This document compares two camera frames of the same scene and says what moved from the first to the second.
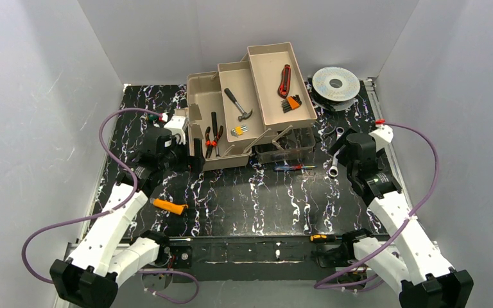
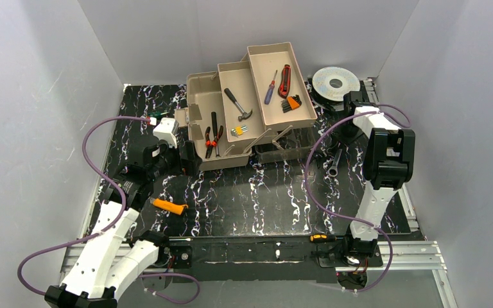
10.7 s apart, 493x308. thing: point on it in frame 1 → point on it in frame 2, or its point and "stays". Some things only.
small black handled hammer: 244,115 stays
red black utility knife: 285,83 stays
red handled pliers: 210,144 stays
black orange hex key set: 290,103 stays
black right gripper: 342,138 → 354,99
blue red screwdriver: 293,167 → 270,90
